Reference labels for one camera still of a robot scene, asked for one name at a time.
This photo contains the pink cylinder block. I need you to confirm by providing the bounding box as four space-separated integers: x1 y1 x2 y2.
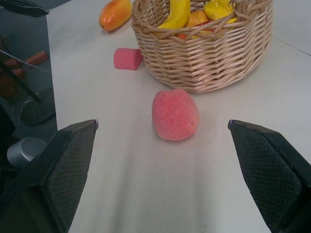
113 48 143 71

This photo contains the wicker basket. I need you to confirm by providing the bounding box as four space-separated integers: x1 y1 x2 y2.
131 0 273 94

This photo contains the orange red block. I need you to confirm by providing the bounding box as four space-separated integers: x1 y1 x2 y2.
25 50 48 66

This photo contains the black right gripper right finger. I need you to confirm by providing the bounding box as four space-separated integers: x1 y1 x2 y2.
227 119 311 233

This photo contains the orange yellow mango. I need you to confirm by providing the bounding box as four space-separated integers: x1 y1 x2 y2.
98 0 133 32

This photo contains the black object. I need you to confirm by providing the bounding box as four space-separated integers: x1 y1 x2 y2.
0 0 49 18

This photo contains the yellow banana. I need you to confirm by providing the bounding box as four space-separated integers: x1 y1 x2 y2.
155 0 191 36

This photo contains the black stand rod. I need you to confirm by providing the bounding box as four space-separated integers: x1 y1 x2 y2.
0 58 41 103

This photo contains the yellow pepper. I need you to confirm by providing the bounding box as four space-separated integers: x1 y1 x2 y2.
203 0 238 24

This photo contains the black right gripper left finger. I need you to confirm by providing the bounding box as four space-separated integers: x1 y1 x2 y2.
0 119 99 233

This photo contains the silver robot body part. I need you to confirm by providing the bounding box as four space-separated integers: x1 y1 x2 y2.
6 137 47 168

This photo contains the orange fruit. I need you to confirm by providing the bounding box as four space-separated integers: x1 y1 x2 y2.
186 10 209 27

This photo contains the black round stand base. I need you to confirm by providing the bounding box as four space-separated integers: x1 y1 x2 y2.
19 91 56 127

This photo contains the red chili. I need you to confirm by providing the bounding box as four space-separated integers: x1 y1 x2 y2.
198 19 216 32

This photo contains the pink peach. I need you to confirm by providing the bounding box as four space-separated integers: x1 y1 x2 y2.
152 88 200 142

